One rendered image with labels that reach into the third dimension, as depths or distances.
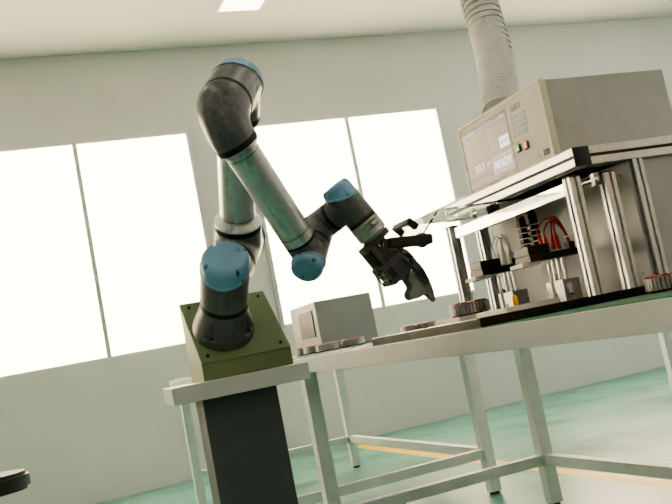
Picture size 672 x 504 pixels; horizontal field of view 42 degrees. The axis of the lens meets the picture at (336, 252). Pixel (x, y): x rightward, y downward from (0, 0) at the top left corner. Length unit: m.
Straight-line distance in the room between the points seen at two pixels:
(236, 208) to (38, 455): 4.71
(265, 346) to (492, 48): 2.02
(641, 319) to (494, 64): 2.42
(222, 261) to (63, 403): 4.65
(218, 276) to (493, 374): 5.71
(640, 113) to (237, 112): 1.09
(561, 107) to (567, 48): 6.42
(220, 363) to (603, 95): 1.17
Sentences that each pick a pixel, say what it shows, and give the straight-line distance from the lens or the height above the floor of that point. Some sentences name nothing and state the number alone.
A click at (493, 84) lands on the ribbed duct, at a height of 1.68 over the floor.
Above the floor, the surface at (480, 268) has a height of 0.90.
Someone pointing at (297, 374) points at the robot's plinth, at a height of 0.72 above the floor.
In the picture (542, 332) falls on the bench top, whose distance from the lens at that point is 1.66.
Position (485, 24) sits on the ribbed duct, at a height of 1.97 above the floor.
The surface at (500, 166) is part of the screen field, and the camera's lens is 2.44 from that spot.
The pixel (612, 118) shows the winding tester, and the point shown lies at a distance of 2.36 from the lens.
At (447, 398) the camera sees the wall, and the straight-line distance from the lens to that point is 7.38.
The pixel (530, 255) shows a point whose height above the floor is 0.90.
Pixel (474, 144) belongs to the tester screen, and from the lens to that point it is 2.54.
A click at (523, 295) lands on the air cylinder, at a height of 0.81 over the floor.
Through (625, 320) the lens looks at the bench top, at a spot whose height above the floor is 0.72.
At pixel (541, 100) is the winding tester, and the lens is 2.25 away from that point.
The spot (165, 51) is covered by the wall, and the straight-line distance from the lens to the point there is 7.21.
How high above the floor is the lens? 0.78
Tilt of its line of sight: 6 degrees up
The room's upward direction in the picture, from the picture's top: 11 degrees counter-clockwise
